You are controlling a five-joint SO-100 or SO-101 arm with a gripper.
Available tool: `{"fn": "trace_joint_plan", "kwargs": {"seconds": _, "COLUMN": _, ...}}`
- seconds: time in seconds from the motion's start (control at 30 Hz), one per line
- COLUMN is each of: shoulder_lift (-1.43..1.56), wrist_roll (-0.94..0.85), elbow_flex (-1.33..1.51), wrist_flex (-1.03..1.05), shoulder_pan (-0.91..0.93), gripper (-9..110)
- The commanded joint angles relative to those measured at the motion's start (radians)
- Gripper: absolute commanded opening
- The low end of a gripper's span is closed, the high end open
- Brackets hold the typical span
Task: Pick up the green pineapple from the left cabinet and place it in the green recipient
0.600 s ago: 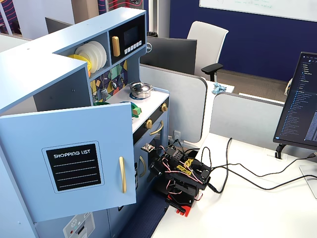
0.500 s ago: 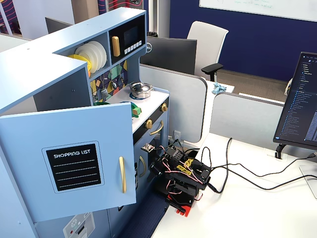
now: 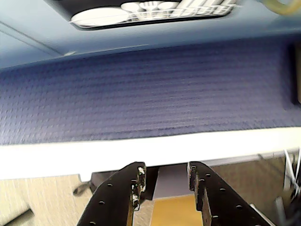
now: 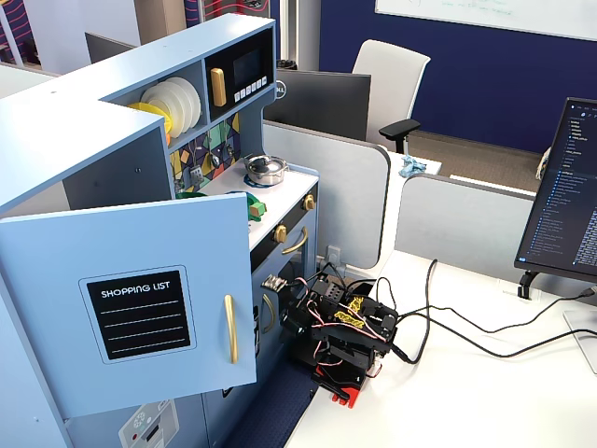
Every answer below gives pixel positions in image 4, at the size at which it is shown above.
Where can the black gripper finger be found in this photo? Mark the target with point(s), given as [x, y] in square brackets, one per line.
[303, 333]
[288, 326]

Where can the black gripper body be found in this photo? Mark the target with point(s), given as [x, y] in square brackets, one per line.
[290, 321]

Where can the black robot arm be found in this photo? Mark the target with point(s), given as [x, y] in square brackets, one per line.
[354, 336]

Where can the red robot base clamp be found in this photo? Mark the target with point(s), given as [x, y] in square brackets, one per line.
[342, 389]

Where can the blue shopping list cabinet door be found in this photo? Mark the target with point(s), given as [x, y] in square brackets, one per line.
[56, 242]

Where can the gold stove knob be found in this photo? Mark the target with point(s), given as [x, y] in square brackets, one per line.
[280, 233]
[309, 202]

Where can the dark blue mat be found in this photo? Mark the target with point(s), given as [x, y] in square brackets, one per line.
[275, 410]

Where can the green round lid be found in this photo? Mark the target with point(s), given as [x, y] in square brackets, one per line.
[256, 207]

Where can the grey desk partition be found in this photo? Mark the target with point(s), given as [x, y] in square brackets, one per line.
[345, 196]
[457, 228]

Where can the silver toy pot with lid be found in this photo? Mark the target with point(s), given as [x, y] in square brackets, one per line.
[265, 169]

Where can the metal toy slotted spatula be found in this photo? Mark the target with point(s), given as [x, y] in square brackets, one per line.
[196, 175]

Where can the metal toy ladle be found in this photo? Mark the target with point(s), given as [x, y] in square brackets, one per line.
[213, 158]

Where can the metal toy spoon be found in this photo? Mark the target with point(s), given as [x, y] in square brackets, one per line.
[229, 148]

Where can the blue cloth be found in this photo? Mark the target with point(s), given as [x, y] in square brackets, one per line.
[411, 167]

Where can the black Dell monitor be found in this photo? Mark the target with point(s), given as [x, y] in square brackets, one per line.
[322, 105]

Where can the black monitor stand clamp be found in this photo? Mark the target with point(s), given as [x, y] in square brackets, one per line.
[527, 282]

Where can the white toy plate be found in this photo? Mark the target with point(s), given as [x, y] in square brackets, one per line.
[189, 112]
[198, 105]
[161, 112]

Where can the black toy microwave door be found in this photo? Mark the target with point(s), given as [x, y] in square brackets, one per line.
[242, 88]

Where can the white office chair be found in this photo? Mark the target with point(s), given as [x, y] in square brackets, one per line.
[392, 79]

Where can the yellow toy star fruit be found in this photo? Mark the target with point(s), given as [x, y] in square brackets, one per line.
[149, 108]

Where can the lit monitor showing code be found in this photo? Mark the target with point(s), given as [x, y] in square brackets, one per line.
[564, 196]

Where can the blue toy kitchen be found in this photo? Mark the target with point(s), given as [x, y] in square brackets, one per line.
[70, 126]

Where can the dark monitor back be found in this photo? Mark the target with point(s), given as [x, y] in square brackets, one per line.
[107, 46]

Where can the whiteboard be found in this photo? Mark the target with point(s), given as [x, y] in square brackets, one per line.
[490, 14]

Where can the small wrist camera board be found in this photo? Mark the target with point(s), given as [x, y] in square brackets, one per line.
[274, 283]

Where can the white wall outlet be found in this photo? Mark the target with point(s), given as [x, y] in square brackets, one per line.
[334, 254]

